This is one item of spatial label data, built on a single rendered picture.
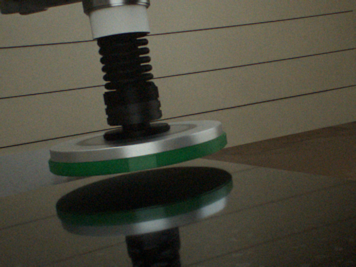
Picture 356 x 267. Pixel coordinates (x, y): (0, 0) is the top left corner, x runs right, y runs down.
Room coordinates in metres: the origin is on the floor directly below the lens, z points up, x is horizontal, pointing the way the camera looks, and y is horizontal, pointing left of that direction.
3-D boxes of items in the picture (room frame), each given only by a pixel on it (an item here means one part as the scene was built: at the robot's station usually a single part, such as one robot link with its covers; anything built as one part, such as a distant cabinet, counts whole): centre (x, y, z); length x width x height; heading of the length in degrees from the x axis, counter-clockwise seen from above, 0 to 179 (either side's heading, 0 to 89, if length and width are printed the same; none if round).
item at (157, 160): (0.60, 0.05, 0.87); 0.22 x 0.22 x 0.04
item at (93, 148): (0.60, 0.05, 0.87); 0.21 x 0.21 x 0.01
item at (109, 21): (0.60, 0.05, 1.01); 0.07 x 0.07 x 0.04
